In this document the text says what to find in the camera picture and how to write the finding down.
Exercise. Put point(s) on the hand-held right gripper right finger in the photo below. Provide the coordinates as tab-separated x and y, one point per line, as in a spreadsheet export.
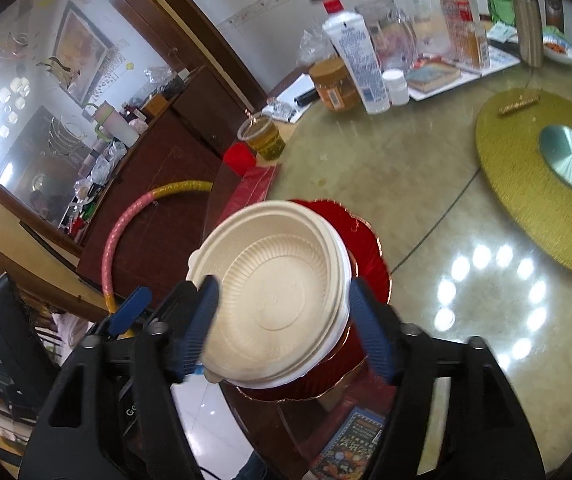
371	332

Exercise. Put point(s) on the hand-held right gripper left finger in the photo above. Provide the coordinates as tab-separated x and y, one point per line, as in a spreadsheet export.
198	330

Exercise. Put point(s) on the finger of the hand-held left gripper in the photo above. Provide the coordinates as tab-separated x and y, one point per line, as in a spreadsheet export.
133	307

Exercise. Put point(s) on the red plate with gold lettering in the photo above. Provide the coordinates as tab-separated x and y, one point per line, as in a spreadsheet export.
373	270

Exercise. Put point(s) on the pink and yellow hula hoop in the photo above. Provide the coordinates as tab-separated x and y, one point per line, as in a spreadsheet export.
116	240

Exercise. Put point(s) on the blue printed box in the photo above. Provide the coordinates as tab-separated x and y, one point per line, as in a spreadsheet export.
351	440

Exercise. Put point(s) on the black monitor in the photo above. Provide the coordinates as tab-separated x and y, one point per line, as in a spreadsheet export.
11	340

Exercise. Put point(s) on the red gift box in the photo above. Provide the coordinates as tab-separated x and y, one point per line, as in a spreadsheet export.
253	187

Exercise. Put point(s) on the wooden sideboard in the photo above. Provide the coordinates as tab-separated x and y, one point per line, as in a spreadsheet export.
181	150

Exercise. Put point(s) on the plastic cup of tea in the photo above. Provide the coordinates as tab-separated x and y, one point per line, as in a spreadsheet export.
263	137

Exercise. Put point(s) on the gold round mat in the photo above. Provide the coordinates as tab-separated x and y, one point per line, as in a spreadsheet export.
516	185

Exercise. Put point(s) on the small white bottle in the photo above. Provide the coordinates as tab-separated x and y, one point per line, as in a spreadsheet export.
396	87

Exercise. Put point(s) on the peanut butter jar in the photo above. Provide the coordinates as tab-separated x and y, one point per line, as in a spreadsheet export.
336	85

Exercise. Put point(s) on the white paper sheets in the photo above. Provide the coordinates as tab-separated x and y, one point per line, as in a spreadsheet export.
291	85

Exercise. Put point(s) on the old worn book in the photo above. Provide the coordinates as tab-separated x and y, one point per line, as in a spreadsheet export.
433	77

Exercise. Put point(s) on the round metal disc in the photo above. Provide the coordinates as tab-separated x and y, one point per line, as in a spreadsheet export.
571	157

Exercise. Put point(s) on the white lotion tube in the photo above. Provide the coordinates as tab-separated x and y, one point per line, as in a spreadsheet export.
361	60

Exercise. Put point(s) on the printed paper sheet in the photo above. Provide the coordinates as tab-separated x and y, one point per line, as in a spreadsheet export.
496	62

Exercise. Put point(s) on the glass pitcher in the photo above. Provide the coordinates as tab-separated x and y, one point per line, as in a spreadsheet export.
386	35

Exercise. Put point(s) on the amber jar with orange label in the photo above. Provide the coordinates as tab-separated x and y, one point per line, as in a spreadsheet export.
463	25

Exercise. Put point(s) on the clear plastic bag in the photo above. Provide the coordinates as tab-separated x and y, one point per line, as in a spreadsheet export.
426	5

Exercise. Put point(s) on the plate of food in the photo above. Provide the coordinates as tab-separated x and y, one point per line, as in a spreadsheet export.
561	46

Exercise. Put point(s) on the stainless steel thermos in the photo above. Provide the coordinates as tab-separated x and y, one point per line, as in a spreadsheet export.
528	25

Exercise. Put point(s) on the large wall mirror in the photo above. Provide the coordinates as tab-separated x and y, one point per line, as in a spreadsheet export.
26	85

